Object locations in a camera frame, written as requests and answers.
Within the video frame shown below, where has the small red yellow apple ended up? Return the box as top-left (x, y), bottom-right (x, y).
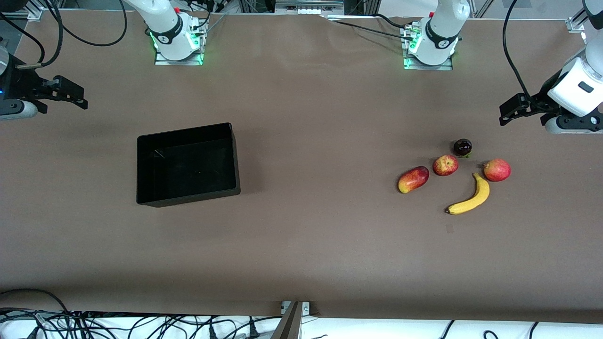
top-left (432, 155), bottom-right (459, 177)

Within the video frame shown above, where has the yellow banana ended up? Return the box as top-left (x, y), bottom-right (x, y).
top-left (446, 172), bottom-right (490, 215)

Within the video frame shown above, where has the black rectangular plastic box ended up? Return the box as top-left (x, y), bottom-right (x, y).
top-left (136, 122), bottom-right (241, 208)

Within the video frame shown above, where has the grey control box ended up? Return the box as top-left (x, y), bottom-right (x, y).
top-left (275, 0), bottom-right (345, 16)

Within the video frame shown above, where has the pink red round apple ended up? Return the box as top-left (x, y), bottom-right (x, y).
top-left (483, 159), bottom-right (512, 182)

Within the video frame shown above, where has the red yellow mango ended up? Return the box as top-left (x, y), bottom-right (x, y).
top-left (398, 166), bottom-right (430, 194)

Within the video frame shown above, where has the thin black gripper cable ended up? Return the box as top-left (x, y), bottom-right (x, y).
top-left (0, 9), bottom-right (47, 64)

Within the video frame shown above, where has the black cable with metal plug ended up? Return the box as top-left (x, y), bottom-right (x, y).
top-left (16, 0), bottom-right (128, 70)

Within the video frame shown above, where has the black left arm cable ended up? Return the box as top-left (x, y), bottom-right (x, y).
top-left (502, 0), bottom-right (532, 97)

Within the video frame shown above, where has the aluminium frame profile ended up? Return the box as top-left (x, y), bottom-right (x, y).
top-left (0, 0), bottom-right (45, 20)
top-left (567, 0), bottom-right (603, 33)

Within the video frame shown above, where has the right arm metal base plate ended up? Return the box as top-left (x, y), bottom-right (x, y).
top-left (155, 21), bottom-right (204, 65)

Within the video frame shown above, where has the black base power cable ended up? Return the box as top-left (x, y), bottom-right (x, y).
top-left (320, 13), bottom-right (415, 48)

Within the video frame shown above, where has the thick black looping cable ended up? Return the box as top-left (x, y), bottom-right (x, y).
top-left (0, 288), bottom-right (71, 321)

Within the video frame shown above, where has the small metal edge bracket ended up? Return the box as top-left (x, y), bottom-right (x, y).
top-left (281, 301), bottom-right (311, 315)

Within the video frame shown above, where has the dark slanted post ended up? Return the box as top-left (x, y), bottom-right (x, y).
top-left (269, 301), bottom-right (303, 339)

